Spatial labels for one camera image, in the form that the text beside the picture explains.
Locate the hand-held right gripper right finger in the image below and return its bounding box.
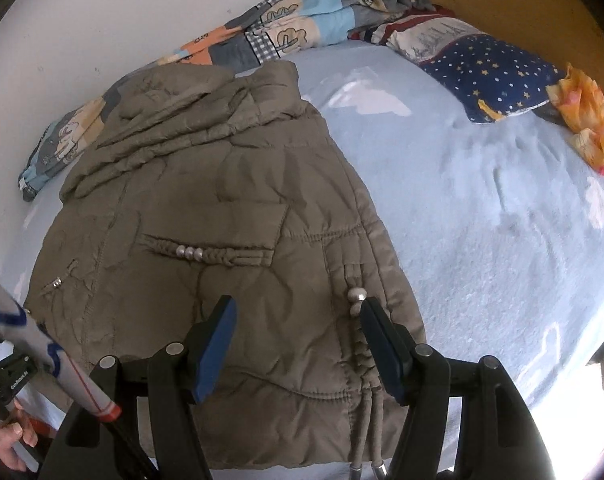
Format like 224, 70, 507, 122
359, 296, 558, 480

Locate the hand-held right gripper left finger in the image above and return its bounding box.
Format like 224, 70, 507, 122
39, 295, 238, 480

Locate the olive quilted jacket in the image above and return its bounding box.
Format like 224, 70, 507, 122
22, 60, 428, 480

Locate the person's left hand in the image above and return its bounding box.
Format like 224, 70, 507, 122
0, 405, 40, 473

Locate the light blue cloud-print blanket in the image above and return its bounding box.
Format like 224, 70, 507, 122
0, 42, 604, 480

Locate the navy star-print pillow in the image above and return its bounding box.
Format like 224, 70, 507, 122
349, 7, 568, 125

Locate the orange floral cloth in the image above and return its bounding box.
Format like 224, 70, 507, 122
546, 62, 604, 181

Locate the rolled patchwork quilt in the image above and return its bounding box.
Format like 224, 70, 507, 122
17, 0, 418, 203

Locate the black cable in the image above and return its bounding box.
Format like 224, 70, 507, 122
107, 419, 159, 480

